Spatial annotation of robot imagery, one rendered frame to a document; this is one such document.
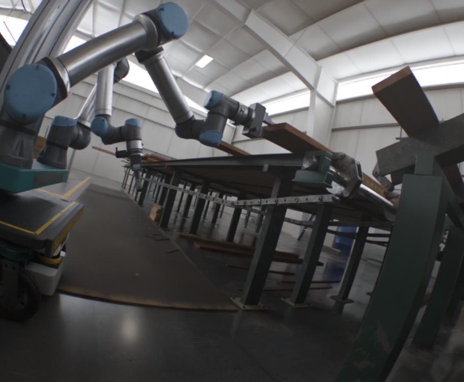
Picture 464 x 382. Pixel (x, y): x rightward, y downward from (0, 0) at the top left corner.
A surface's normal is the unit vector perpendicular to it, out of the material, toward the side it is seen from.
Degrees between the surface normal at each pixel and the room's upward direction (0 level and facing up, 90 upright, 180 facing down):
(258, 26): 90
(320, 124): 90
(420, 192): 90
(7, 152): 72
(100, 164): 92
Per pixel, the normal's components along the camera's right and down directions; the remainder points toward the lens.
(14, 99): 0.68, 0.26
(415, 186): -0.83, -0.26
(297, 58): 0.49, 0.09
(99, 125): 0.05, -0.04
